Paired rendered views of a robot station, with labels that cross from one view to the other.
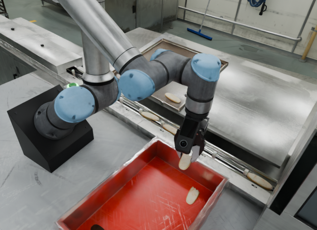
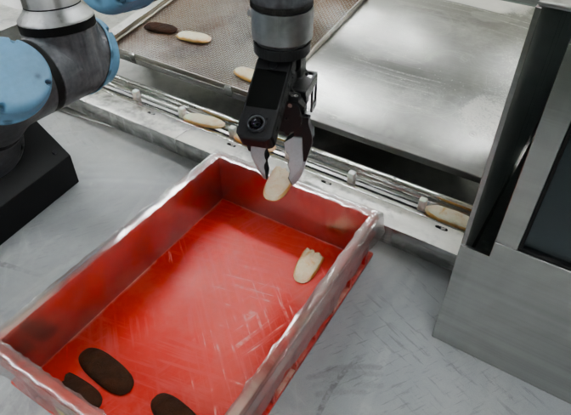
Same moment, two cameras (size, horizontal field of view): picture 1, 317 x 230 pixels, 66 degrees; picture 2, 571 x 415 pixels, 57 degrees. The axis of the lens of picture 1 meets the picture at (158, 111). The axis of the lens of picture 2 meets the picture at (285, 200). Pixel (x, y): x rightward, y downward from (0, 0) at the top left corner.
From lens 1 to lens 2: 0.17 m
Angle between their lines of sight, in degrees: 4
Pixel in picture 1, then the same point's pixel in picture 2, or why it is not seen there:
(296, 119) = not seen: hidden behind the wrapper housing
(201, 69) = not seen: outside the picture
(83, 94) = (19, 55)
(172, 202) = (264, 285)
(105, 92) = (76, 53)
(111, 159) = (120, 217)
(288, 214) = (507, 247)
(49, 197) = not seen: outside the picture
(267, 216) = (465, 265)
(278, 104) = (485, 60)
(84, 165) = (59, 235)
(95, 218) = (89, 337)
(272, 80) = (471, 15)
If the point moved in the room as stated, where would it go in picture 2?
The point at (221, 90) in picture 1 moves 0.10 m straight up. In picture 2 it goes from (358, 48) to (362, 5)
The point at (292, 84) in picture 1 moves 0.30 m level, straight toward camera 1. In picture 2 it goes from (512, 17) to (487, 68)
